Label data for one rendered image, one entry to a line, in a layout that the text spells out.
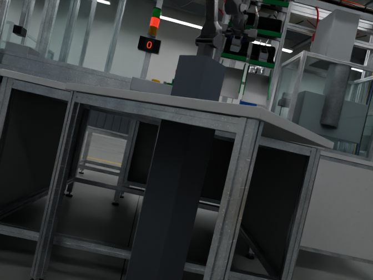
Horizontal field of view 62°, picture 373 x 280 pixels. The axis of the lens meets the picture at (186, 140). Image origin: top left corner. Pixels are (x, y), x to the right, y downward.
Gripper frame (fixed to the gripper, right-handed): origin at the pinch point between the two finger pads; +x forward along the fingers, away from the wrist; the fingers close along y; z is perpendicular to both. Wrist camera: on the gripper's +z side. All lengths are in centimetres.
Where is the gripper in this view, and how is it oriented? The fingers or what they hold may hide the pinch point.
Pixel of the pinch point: (237, 38)
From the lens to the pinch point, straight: 168.3
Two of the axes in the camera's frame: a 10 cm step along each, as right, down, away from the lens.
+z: 3.4, -9.1, 2.4
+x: 1.4, 3.0, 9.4
